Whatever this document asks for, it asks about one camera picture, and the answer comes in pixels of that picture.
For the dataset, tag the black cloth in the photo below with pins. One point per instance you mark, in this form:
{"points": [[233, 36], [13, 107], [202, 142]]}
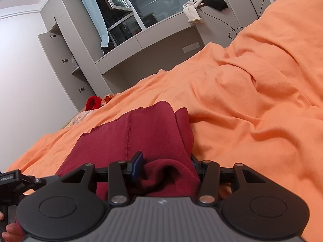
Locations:
{"points": [[217, 3]]}

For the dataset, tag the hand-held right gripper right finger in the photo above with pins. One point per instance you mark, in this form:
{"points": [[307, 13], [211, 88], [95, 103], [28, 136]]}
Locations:
{"points": [[209, 176]]}

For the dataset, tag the white cloth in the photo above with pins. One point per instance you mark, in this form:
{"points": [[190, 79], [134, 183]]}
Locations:
{"points": [[193, 10]]}

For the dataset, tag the grey built-in window desk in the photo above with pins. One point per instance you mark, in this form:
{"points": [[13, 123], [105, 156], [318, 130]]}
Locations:
{"points": [[161, 42]]}

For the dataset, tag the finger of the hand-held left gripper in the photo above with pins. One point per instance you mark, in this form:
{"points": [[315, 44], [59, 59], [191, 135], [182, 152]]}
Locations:
{"points": [[35, 181]]}

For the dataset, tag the pale blue curtain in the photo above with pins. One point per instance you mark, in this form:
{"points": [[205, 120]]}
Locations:
{"points": [[94, 17]]}

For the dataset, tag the open grey cabinet door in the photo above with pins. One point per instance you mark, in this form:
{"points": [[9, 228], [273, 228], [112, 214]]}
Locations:
{"points": [[60, 63]]}

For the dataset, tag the white wall socket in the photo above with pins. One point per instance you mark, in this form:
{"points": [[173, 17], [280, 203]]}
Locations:
{"points": [[191, 48]]}

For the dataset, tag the small dark object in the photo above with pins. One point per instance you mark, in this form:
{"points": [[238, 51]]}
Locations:
{"points": [[107, 48]]}

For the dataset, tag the person's left hand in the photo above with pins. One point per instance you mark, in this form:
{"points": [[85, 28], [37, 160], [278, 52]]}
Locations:
{"points": [[12, 232]]}

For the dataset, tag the tall grey wardrobe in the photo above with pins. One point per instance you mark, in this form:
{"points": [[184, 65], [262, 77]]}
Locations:
{"points": [[247, 0]]}

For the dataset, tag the bright red cloth item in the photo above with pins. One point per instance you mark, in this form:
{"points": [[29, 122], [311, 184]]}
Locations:
{"points": [[92, 103]]}

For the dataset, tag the large glass window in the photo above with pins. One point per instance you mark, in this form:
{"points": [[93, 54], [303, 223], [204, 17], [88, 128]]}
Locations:
{"points": [[156, 2]]}

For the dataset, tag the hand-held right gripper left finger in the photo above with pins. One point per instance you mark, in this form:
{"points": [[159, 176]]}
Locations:
{"points": [[137, 165]]}

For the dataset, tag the orange blanket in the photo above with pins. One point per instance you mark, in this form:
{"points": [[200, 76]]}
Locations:
{"points": [[252, 93]]}

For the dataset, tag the dark red garment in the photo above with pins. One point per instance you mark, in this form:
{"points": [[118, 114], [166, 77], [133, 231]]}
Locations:
{"points": [[151, 131]]}

